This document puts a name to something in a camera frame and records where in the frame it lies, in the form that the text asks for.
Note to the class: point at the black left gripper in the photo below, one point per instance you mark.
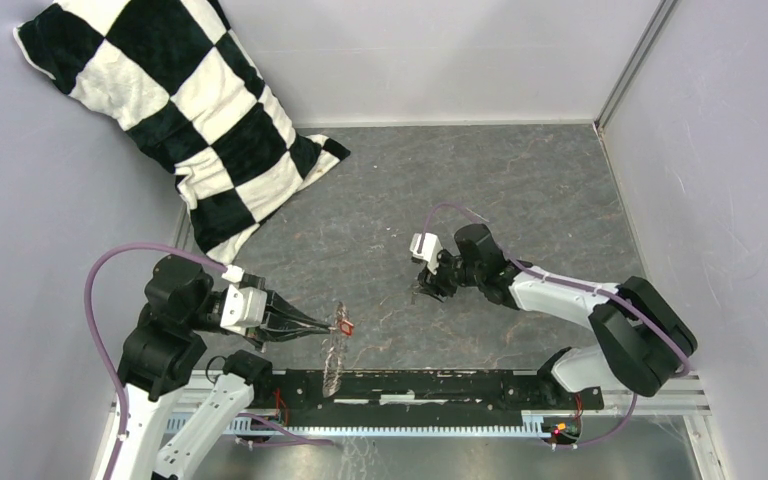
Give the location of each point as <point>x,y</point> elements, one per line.
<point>273,324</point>

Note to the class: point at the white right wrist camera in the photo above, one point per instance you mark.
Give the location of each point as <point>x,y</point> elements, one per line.
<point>425,248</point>

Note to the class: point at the red plastic tag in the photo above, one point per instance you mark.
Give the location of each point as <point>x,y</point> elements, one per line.
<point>346,327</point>

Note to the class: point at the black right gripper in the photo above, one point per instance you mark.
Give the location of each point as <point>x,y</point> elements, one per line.
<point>433,285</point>

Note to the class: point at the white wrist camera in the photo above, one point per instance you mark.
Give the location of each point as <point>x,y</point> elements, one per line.
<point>425,248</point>
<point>244,303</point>

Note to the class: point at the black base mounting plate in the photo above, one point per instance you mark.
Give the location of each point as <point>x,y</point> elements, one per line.
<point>417,398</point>

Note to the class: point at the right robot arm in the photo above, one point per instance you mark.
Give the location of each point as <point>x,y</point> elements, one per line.
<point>641,342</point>

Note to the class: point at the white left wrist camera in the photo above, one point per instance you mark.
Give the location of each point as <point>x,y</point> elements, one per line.
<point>244,303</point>

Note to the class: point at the aluminium rail frame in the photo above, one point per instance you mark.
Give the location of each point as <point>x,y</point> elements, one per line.
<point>680,397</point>

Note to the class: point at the black white checkered pillow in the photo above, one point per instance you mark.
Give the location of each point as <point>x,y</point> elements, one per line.
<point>177,80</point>

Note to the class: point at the white toothed cable duct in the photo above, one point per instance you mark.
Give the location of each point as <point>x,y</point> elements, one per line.
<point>528,427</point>

